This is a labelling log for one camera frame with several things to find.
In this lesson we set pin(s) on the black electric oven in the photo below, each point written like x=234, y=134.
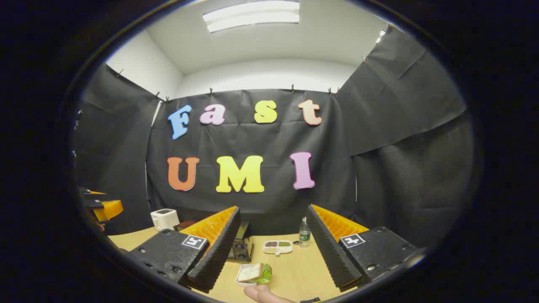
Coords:
x=242, y=252

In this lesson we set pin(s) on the white plastic tray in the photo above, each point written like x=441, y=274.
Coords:
x=242, y=280

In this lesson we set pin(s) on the small ceiling light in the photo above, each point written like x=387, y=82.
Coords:
x=381, y=35

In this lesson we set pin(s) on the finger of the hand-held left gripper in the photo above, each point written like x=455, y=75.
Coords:
x=108, y=209

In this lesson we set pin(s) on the white toaster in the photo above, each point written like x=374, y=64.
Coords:
x=164, y=219

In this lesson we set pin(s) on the black backdrop cloth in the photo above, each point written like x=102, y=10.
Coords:
x=252, y=143

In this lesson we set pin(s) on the sandwich with lettuce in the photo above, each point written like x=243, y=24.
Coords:
x=252, y=272

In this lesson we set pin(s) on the clear plastic water bottle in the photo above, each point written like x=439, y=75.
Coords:
x=304, y=235

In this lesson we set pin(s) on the white sectioned dish with beans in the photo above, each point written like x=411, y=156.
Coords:
x=278, y=247

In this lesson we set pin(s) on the long ceiling light panel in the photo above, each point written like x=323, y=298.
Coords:
x=252, y=14

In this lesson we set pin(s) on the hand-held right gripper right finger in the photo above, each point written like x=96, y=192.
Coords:
x=330, y=252

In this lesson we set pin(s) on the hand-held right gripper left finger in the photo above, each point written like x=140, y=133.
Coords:
x=219, y=252

